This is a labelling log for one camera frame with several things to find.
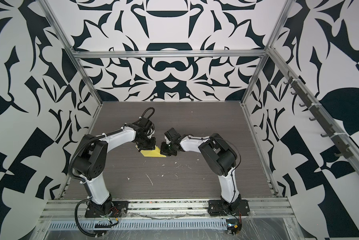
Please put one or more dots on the black wall hook rail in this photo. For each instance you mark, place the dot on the black wall hook rail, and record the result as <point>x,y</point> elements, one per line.
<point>317,111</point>

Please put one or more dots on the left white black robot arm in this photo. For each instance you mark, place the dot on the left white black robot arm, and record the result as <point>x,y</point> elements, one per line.
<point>88,162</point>

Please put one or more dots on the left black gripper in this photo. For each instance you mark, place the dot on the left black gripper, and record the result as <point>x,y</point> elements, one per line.
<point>151,147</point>

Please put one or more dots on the aluminium front rail frame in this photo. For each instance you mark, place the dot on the aluminium front rail frame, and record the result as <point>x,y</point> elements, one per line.
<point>157,209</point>

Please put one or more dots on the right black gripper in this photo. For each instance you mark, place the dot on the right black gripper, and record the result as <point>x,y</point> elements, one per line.
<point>163,150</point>

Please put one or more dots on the white slotted cable duct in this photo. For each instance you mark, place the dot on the white slotted cable duct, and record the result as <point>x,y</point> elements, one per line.
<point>174,224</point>

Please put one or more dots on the small green-lit electronics box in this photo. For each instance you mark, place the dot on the small green-lit electronics box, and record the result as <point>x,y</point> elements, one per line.
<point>233,226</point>

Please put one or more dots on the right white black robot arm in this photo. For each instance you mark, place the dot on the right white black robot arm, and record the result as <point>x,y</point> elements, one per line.
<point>218,154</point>

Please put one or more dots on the yellow square paper sheet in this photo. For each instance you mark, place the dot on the yellow square paper sheet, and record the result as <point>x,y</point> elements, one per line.
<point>151,153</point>

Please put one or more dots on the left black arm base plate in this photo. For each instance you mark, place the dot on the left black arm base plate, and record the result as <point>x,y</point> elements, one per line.
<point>112,209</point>

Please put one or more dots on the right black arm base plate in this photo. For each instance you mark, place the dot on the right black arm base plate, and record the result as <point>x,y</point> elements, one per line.
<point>218,208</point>

